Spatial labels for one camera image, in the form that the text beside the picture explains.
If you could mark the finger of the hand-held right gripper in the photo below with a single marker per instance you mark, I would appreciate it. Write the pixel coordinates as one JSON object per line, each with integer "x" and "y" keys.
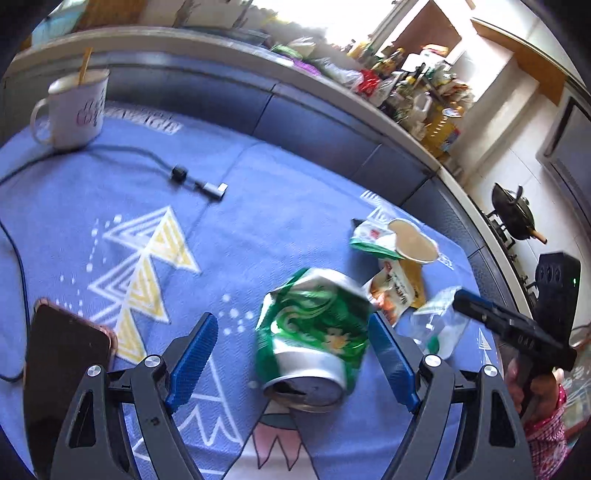
{"x": 498, "y": 321}

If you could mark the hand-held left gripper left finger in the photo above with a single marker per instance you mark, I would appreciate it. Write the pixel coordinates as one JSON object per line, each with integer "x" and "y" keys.
{"x": 194, "y": 355}

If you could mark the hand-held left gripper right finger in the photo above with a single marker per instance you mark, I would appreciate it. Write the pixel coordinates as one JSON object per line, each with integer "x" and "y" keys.
{"x": 392, "y": 360}

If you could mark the clear plastic wrapper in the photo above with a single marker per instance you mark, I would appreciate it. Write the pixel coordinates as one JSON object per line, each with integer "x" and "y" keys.
{"x": 434, "y": 323}

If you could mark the orange snack packet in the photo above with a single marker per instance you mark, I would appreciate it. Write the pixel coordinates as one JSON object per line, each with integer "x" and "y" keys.
{"x": 397, "y": 290}

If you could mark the crushed green drink can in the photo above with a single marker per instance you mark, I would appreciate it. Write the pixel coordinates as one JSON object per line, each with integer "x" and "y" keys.
{"x": 314, "y": 323}

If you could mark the white paper cup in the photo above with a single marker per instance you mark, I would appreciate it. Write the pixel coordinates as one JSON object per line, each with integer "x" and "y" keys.
{"x": 415, "y": 242}

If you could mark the green snack wrapper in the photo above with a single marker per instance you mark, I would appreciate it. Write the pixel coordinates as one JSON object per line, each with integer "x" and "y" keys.
{"x": 369, "y": 237}

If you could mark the person's right forearm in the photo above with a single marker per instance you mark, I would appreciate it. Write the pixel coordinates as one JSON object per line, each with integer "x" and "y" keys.
{"x": 547, "y": 443}

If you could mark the person's right hand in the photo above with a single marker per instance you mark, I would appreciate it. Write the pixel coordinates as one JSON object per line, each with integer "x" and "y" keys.
{"x": 548, "y": 392}

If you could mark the gas stove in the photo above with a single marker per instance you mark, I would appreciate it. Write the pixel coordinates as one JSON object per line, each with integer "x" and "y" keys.
{"x": 508, "y": 258}

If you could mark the blue printed tablecloth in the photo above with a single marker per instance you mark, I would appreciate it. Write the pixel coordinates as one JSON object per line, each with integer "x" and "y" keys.
{"x": 277, "y": 207}

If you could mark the yellow cooking oil bottle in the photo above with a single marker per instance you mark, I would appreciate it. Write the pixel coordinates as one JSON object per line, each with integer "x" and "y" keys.
{"x": 438, "y": 131}

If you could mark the kitchen counter with grey cabinets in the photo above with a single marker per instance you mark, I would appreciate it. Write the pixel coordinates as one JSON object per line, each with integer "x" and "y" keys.
{"x": 323, "y": 134}

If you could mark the white enamel mug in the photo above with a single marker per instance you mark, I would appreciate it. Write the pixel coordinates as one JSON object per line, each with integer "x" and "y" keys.
{"x": 74, "y": 115}

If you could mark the red snack packet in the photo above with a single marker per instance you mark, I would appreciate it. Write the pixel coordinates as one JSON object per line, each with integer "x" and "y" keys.
{"x": 369, "y": 83}

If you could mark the white plastic bag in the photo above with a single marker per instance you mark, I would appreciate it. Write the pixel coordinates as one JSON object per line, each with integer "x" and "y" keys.
{"x": 341, "y": 71}

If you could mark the purple cloth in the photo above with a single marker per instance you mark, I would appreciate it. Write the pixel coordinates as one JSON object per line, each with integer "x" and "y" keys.
{"x": 305, "y": 67}

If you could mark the wooden stick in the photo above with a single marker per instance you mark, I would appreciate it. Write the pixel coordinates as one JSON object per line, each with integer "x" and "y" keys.
{"x": 84, "y": 64}

